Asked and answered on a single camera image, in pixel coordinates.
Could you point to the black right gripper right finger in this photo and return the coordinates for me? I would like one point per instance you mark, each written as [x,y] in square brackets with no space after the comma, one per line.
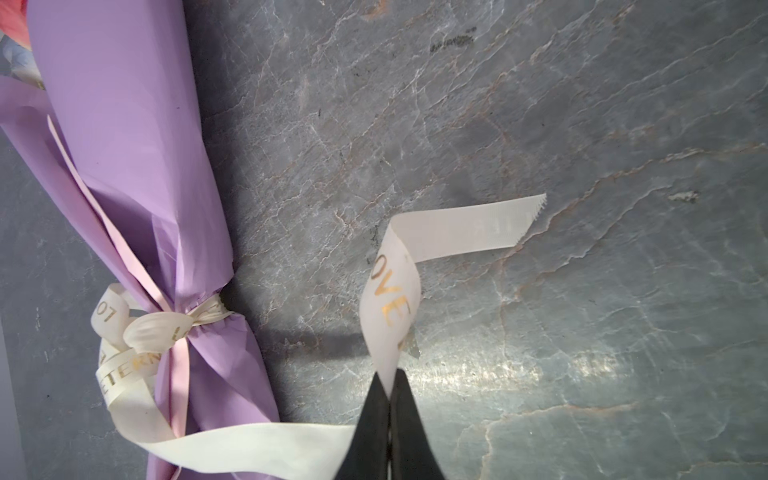
[411,455]

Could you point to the red pink fake rose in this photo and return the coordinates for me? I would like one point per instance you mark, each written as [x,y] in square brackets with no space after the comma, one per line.
[13,21]

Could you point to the cream printed ribbon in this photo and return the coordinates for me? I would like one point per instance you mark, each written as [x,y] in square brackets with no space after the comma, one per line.
[387,309]

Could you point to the pink purple wrapping paper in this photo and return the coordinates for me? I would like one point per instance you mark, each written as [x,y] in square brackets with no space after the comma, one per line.
[120,88]

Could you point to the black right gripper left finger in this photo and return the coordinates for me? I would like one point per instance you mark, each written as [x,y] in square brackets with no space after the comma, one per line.
[367,457]

